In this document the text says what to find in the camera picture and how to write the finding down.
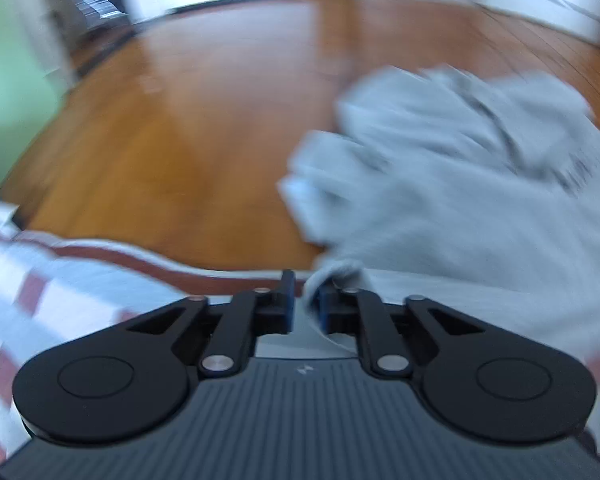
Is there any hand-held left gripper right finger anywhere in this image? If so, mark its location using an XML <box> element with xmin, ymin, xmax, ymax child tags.
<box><xmin>316</xmin><ymin>282</ymin><xmax>486</xmax><ymax>381</ymax></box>

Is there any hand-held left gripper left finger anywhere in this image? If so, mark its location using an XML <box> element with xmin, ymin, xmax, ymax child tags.
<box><xmin>126</xmin><ymin>269</ymin><xmax>297</xmax><ymax>378</ymax></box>

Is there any grey garment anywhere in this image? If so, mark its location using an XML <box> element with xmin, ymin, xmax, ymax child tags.
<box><xmin>277</xmin><ymin>64</ymin><xmax>600</xmax><ymax>356</ymax></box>

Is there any red white checked blanket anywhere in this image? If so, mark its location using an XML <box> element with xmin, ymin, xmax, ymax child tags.
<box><xmin>0</xmin><ymin>202</ymin><xmax>600</xmax><ymax>467</ymax></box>

